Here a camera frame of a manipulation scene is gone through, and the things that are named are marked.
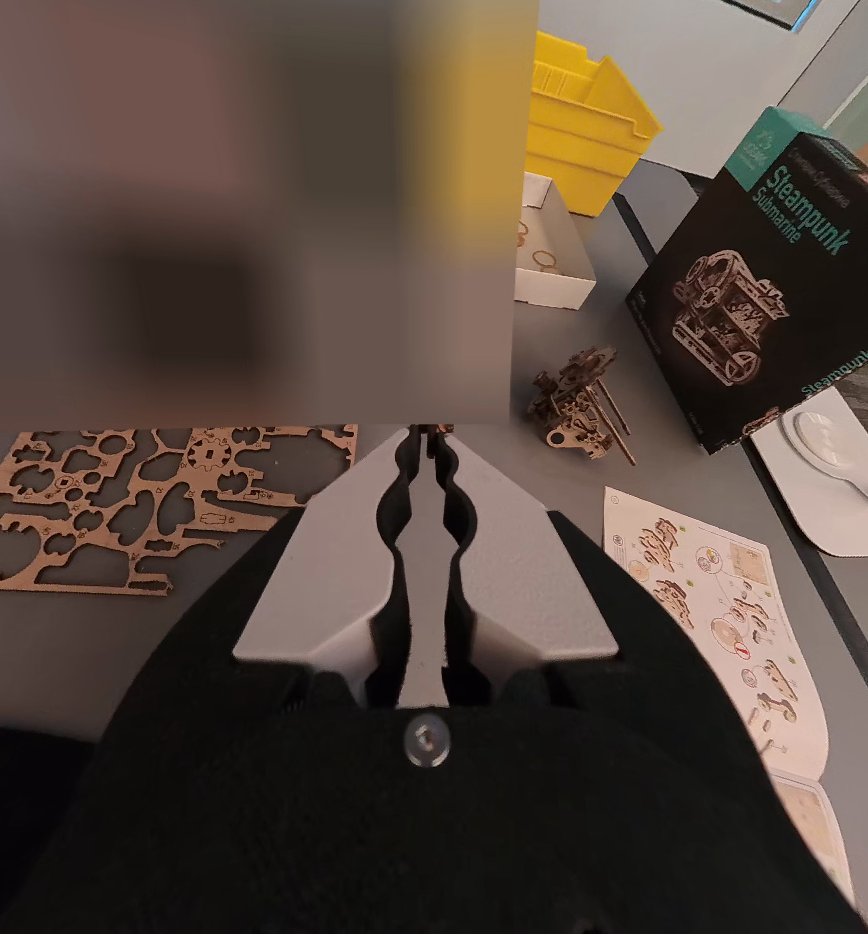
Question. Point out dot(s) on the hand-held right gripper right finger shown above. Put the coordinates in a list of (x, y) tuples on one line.
[(521, 584)]

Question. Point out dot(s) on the small wooden gear part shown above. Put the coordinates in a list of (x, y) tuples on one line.
[(429, 438)]

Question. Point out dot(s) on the partly built wooden model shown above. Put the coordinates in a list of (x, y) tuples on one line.
[(576, 416)]

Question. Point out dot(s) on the laser-cut wooden part sheet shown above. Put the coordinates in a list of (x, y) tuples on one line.
[(317, 452)]

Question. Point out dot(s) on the yellow plastic bin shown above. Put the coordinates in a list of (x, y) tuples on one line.
[(587, 146)]

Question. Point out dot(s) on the round white magnifier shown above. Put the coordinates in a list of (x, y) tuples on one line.
[(827, 438)]

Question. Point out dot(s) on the black model kit box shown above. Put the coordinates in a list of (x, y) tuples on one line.
[(769, 219)]

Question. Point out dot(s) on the white cardboard box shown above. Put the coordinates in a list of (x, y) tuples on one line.
[(550, 292)]

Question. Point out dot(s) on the illustrated instruction booklet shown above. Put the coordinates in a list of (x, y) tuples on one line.
[(696, 554)]

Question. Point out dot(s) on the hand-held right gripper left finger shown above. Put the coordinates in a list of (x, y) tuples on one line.
[(324, 584)]

